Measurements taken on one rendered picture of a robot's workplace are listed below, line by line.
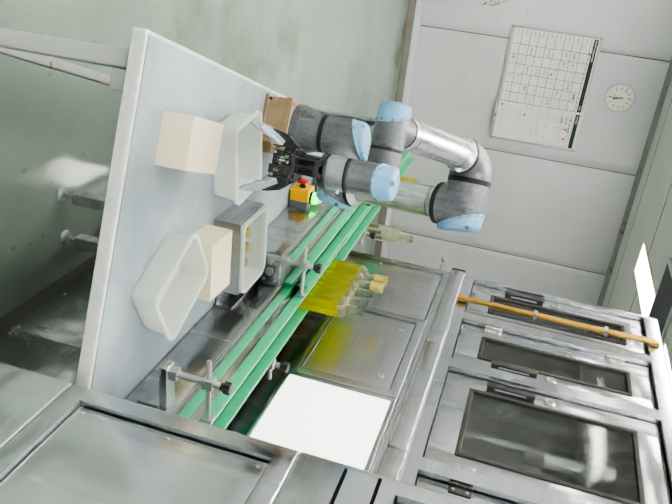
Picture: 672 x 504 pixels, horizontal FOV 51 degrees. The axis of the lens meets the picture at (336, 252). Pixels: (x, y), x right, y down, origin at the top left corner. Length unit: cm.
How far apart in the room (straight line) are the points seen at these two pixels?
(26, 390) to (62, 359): 74
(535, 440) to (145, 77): 143
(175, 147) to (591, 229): 710
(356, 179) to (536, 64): 649
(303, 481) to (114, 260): 61
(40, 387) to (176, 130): 60
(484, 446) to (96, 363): 108
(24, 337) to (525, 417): 154
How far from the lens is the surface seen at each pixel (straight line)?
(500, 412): 222
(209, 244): 180
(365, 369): 220
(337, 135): 211
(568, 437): 221
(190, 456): 137
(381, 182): 147
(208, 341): 194
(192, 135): 159
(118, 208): 153
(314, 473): 133
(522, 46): 787
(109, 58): 161
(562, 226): 837
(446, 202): 189
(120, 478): 134
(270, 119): 215
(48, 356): 230
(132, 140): 152
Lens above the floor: 152
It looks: 13 degrees down
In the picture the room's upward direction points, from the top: 103 degrees clockwise
